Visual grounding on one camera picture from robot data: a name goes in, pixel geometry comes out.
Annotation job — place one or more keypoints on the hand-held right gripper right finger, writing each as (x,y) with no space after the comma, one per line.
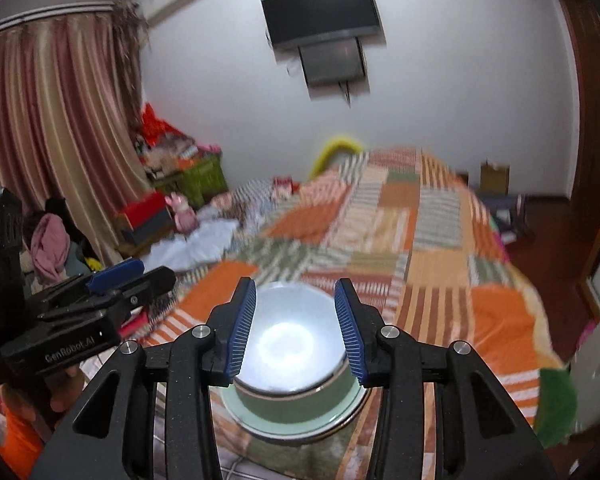
(350,330)

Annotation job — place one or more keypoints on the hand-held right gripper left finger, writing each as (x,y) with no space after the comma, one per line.
(240,330)

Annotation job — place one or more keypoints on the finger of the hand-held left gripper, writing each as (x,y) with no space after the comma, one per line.
(150,285)
(117,275)

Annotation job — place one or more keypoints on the white brown-spotted bowl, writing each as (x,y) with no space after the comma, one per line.
(290,340)

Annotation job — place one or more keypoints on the green bowl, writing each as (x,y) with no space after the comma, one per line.
(290,407)

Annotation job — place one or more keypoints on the green plate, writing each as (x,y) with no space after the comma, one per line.
(260,422)

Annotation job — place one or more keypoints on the black garment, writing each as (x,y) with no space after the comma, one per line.
(77,230)

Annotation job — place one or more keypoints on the white cloth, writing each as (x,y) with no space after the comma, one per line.
(205,242)

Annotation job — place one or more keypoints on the red box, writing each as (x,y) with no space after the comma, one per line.
(145,210)

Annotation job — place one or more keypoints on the pink garment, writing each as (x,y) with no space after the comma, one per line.
(50,245)

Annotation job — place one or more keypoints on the pink toy rabbit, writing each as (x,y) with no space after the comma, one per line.
(182,215)

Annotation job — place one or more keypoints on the striped patchwork blanket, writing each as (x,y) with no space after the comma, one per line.
(430,270)

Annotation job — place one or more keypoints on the person's orange garment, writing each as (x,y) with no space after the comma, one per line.
(10,440)

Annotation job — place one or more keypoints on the green box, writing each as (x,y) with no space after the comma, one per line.
(205,180)

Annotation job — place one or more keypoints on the pile of cartons and papers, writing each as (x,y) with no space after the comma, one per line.
(167,155)

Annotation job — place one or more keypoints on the checkered patchwork quilt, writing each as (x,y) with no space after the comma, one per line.
(250,200)

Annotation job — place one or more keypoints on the small pink item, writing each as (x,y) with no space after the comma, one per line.
(210,148)

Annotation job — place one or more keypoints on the red patterned cloth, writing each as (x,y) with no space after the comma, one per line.
(283,184)

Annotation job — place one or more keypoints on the red bag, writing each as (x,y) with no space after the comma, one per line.
(155,125)

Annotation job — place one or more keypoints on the striped pink beige curtain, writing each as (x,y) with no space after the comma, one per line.
(55,110)

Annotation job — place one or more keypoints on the yellow foam tube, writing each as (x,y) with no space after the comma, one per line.
(337,141)

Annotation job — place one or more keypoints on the grey bag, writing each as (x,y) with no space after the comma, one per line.
(510,215)

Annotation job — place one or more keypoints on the cardboard box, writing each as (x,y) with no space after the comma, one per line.
(495,177)

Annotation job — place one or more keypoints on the small black monitor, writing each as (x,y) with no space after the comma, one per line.
(330,62)

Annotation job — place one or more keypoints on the brown wooden door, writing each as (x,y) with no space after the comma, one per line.
(590,135)

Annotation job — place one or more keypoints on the white curtain rail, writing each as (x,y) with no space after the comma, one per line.
(40,19)

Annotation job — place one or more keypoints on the black wall television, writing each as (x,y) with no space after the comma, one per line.
(320,10)

